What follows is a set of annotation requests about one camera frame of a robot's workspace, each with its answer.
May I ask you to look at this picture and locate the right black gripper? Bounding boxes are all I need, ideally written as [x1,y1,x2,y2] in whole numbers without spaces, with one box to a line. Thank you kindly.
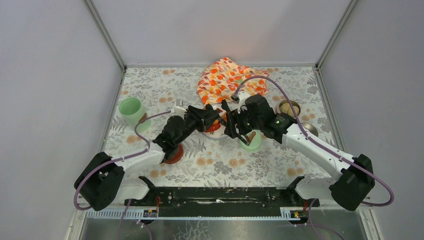
[223,105,263,139]

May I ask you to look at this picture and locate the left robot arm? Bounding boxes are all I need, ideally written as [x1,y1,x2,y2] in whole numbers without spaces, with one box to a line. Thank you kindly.
[73,104,220,211]

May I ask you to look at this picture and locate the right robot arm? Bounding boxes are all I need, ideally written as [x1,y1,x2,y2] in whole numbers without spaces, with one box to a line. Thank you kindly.
[221,94,375,211]

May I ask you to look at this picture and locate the red sausage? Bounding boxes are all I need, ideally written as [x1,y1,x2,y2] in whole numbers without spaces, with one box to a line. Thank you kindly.
[205,123,221,133]

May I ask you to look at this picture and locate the floral orange cloth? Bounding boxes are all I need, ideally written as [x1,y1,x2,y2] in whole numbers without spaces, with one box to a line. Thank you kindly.
[196,57,270,105]

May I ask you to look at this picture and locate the white plate blue rim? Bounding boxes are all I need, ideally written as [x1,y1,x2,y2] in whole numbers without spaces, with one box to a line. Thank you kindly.
[202,104,228,140]

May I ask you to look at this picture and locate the floral tablecloth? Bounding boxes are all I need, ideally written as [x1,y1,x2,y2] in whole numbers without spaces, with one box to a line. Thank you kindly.
[104,66,338,187]

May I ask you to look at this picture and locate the red brown round lid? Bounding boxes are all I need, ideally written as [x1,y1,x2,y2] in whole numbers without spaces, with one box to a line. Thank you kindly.
[162,144,184,165]

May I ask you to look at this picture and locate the green container cup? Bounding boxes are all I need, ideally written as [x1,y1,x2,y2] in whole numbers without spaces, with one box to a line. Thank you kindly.
[118,97,148,132]

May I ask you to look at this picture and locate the red lined steel bowl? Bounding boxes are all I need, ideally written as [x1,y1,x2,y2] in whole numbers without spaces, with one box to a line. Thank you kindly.
[300,122,319,137]

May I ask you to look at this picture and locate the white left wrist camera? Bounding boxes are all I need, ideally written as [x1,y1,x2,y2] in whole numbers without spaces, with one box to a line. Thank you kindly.
[173,98,187,118]

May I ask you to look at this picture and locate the green lid brown handle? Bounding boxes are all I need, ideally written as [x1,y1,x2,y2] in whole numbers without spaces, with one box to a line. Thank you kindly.
[238,130,262,152]

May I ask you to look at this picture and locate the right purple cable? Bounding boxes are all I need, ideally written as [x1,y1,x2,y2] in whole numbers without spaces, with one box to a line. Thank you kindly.
[231,75,395,240]

